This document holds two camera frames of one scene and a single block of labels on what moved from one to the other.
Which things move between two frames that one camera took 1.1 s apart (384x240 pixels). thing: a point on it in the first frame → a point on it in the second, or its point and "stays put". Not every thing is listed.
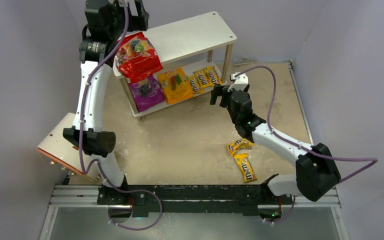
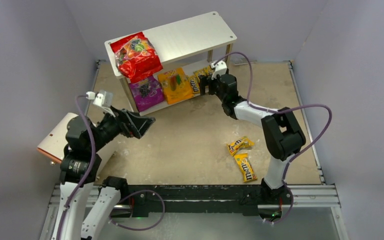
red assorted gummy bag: x=137 y=56 stays put
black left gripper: x=138 y=18 → x=125 y=122
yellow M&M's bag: x=195 y=87 stays put
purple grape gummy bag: x=146 y=93 stays put
